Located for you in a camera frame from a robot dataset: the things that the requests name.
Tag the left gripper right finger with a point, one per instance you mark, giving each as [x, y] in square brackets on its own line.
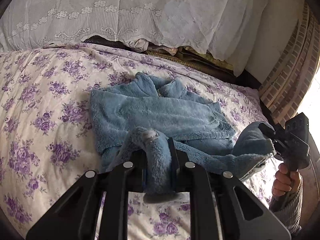
[221, 207]

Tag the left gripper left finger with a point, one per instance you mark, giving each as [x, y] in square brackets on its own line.
[95, 205]

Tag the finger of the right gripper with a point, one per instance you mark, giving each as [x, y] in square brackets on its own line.
[254, 164]
[269, 132]

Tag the blue fleece garment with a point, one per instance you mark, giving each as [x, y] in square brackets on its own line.
[145, 113]

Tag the right hand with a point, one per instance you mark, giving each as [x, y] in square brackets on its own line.
[285, 181]

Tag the brick pattern curtain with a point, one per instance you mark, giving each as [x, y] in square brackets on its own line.
[288, 82]

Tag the grey knitted right sleeve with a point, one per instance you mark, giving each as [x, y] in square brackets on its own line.
[290, 214]

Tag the purple floral bed sheet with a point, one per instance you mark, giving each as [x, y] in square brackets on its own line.
[46, 135]

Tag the stacked bedding under lace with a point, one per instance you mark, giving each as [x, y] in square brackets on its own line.
[186, 56]

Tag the white lace cover cloth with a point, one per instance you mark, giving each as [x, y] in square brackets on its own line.
[225, 28]

